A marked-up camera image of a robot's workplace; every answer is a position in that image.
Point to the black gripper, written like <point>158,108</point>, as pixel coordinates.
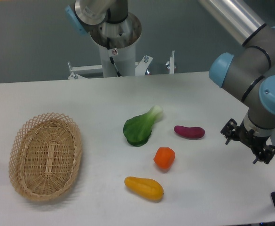
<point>264,153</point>

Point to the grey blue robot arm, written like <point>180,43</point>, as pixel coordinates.
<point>115,30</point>

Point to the orange persimmon fruit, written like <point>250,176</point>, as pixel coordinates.
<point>164,157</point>

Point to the yellow papaya fruit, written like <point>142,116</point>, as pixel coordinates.
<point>145,187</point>

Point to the green bok choy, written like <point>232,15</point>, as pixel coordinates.
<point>138,129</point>

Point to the woven wicker basket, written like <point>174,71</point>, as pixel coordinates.
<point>45,157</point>

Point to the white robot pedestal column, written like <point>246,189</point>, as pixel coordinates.
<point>121,59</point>

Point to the white metal base frame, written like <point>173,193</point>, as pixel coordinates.
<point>95,71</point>

